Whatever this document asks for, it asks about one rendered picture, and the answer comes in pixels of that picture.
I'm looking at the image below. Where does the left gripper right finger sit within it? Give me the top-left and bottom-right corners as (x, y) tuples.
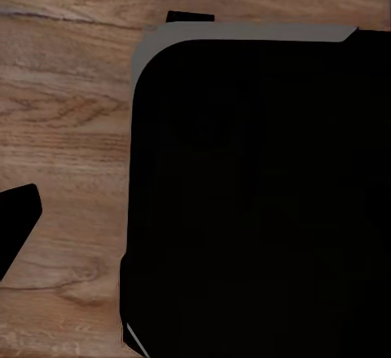
(365, 183), (391, 249)

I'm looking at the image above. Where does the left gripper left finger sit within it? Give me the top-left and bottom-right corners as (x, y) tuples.
(0, 183), (42, 281)

